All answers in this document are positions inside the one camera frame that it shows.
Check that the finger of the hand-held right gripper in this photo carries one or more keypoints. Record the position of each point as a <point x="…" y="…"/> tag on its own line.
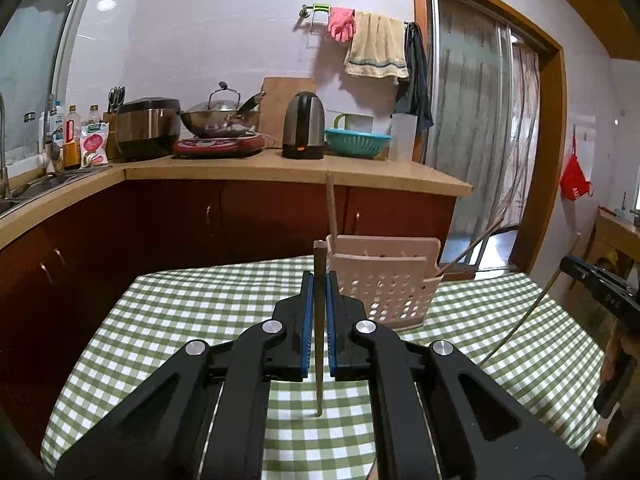
<point x="582" y="269"/>

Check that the pink plastic utensil basket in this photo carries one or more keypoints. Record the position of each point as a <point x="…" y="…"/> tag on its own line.
<point x="395" y="290"/>

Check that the pink rubber gloves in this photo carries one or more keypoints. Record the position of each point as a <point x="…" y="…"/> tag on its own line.
<point x="341" y="24"/>

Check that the steel sink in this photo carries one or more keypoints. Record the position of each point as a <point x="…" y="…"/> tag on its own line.
<point x="40" y="185"/>

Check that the dark grey cloth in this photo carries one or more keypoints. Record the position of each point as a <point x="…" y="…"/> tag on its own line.
<point x="416" y="80"/>

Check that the light wooden chopstick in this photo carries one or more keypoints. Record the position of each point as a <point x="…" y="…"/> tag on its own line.
<point x="540" y="300"/>
<point x="470" y="249"/>
<point x="330" y="210"/>

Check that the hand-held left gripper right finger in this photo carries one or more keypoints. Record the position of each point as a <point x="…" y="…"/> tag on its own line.
<point x="333" y="335"/>

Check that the person's right hand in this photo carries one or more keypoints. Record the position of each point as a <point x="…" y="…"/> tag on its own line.
<point x="614" y="360"/>

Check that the red hanging bag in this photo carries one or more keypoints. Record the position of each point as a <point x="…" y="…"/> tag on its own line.
<point x="575" y="177"/>

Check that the white translucent container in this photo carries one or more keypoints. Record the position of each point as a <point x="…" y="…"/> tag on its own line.
<point x="402" y="137"/>

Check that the steel rice cooker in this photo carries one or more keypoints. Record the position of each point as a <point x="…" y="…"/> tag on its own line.
<point x="147" y="130"/>

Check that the steel wok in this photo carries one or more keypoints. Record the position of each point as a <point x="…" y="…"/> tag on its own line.
<point x="215" y="124"/>

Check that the kitchen window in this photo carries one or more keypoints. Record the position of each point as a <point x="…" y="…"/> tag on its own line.
<point x="30" y="60"/>

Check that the teal plastic colander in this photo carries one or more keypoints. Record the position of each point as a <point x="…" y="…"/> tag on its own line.
<point x="357" y="142"/>

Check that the wooden side table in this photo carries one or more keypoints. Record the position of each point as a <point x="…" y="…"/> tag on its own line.
<point x="612" y="232"/>

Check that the sheer patterned curtain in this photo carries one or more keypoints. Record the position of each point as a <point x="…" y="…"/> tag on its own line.
<point x="470" y="110"/>

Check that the metal towel rack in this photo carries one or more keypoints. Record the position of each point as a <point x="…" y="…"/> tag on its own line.
<point x="306" y="12"/>

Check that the red induction cooker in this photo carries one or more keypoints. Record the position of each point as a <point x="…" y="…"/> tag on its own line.
<point x="220" y="146"/>

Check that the wooden knife block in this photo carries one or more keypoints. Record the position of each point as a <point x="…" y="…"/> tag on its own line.
<point x="110" y="137"/>

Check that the white blue bottle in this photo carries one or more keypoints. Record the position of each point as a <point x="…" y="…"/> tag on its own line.
<point x="57" y="122"/>

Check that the green label bottle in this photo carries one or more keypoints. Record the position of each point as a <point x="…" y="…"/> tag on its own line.
<point x="94" y="116"/>

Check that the wooden door frame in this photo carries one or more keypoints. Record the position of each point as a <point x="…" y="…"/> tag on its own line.
<point x="552" y="110"/>

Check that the beige striped towel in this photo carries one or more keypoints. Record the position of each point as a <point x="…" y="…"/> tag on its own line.
<point x="375" y="47"/>

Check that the green white checkered tablecloth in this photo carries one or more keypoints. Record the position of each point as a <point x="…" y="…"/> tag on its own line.
<point x="190" y="310"/>

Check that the dark brown chopstick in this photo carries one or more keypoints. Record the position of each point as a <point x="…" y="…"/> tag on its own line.
<point x="320" y="310"/>

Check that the pink white pouch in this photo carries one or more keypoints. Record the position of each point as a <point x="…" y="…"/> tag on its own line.
<point x="95" y="146"/>

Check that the black steel electric kettle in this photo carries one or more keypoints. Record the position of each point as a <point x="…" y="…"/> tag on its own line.
<point x="302" y="127"/>

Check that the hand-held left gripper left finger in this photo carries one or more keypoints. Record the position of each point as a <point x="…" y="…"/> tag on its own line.
<point x="305" y="335"/>

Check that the wooden cutting board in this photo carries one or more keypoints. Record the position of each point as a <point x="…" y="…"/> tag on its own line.
<point x="277" y="105"/>

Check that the amber liquid bottle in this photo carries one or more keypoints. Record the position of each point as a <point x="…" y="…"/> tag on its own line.
<point x="72" y="145"/>

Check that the glass wok lid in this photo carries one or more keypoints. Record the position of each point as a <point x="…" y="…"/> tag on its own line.
<point x="215" y="105"/>

